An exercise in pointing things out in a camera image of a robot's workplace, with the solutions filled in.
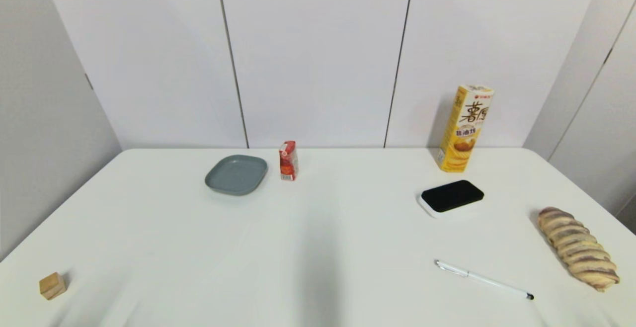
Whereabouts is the small red milk carton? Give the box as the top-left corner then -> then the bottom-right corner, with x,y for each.
279,141 -> 299,181

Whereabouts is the grey-green square plate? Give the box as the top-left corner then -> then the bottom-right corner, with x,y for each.
205,155 -> 269,196

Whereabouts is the black and white board eraser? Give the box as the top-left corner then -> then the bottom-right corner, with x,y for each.
418,179 -> 485,219

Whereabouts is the yellow potato chips box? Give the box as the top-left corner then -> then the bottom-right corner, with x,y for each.
436,84 -> 495,172

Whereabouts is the white stylus pen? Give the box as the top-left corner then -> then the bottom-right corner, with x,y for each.
435,260 -> 535,301

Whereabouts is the braided swirl bread loaf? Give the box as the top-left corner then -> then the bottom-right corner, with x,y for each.
538,207 -> 621,293

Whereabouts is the small wooden cube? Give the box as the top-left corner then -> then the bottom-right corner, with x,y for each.
39,272 -> 67,301

